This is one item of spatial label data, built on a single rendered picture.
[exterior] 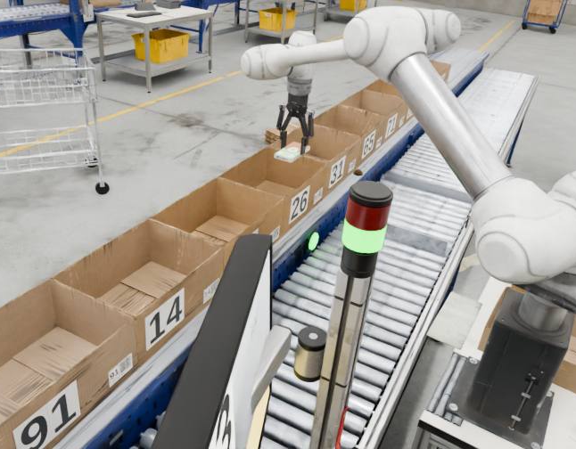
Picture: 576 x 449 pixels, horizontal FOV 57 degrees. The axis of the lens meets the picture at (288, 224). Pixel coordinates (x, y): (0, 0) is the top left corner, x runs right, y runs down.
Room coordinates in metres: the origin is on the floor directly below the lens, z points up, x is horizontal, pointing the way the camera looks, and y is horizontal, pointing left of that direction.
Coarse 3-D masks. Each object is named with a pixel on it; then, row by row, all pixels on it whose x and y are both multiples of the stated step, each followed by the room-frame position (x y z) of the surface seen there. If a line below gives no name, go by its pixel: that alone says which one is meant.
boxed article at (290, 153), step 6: (294, 144) 1.97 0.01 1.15; (300, 144) 1.98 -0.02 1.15; (282, 150) 1.90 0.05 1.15; (288, 150) 1.91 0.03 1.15; (294, 150) 1.92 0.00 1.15; (306, 150) 1.94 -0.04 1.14; (276, 156) 1.86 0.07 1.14; (282, 156) 1.85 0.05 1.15; (288, 156) 1.85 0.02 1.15; (294, 156) 1.86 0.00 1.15
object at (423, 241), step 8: (392, 224) 2.02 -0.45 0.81; (392, 232) 2.02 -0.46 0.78; (400, 232) 2.00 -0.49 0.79; (408, 232) 1.99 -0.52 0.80; (416, 232) 1.98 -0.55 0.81; (392, 240) 2.01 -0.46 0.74; (400, 240) 2.00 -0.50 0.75; (408, 240) 1.98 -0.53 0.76; (416, 240) 1.97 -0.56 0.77; (424, 240) 1.96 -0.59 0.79; (432, 240) 1.94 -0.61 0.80; (440, 240) 1.93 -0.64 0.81; (424, 248) 1.95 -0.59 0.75; (432, 248) 1.94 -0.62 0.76; (440, 248) 1.93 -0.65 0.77
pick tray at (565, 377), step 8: (512, 288) 1.57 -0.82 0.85; (504, 296) 1.58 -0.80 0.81; (496, 304) 1.46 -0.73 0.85; (496, 312) 1.51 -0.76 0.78; (488, 320) 1.37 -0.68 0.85; (488, 328) 1.34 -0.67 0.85; (488, 336) 1.33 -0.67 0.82; (480, 344) 1.34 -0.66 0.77; (568, 352) 1.36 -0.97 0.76; (568, 360) 1.32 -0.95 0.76; (560, 368) 1.22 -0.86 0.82; (568, 368) 1.21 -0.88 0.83; (560, 376) 1.21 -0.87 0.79; (568, 376) 1.20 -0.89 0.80; (560, 384) 1.21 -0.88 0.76; (568, 384) 1.20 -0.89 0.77
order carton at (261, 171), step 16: (256, 160) 2.09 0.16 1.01; (272, 160) 2.17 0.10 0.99; (304, 160) 2.10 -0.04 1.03; (320, 160) 2.08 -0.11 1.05; (224, 176) 1.86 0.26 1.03; (240, 176) 1.97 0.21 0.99; (256, 176) 2.10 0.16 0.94; (272, 176) 2.16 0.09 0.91; (288, 176) 2.13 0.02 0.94; (304, 176) 2.10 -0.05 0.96; (320, 176) 1.99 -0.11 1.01; (272, 192) 2.05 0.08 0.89; (288, 192) 2.07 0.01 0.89; (288, 208) 1.74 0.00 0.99; (288, 224) 1.75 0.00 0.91
